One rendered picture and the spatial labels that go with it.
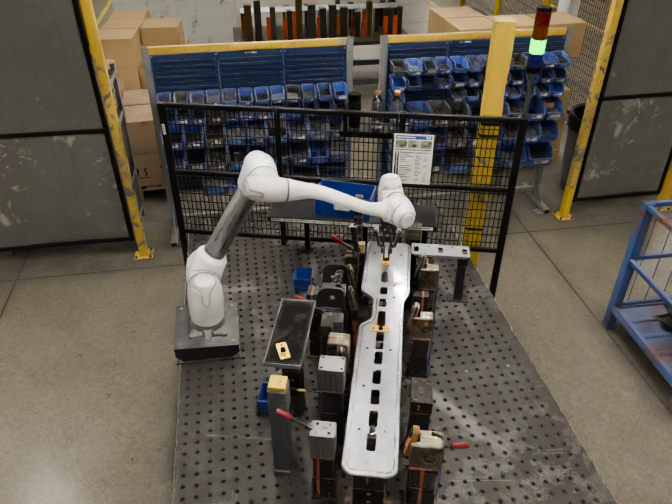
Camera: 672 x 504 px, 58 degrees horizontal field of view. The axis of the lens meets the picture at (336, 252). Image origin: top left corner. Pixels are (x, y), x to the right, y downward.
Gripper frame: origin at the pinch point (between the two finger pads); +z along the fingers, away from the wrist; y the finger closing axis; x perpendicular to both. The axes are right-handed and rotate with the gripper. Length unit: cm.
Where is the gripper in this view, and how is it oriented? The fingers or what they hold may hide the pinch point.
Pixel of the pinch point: (386, 253)
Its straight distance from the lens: 290.7
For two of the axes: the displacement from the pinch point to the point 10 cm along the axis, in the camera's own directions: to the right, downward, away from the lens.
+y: 9.9, 0.7, -1.0
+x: 1.2, -5.7, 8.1
